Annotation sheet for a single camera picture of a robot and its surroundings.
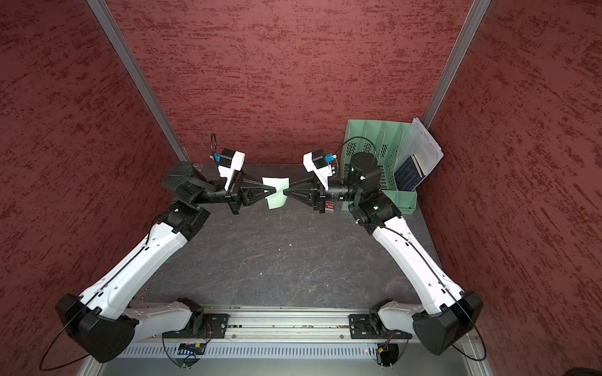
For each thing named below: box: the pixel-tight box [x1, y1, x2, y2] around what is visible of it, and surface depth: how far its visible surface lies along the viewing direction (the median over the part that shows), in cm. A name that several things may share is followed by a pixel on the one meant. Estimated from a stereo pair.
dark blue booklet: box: [394, 153, 427, 192], surface depth 99 cm
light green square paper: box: [261, 177, 291, 210], surface depth 55 cm
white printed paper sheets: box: [410, 117, 444, 176], surface depth 96 cm
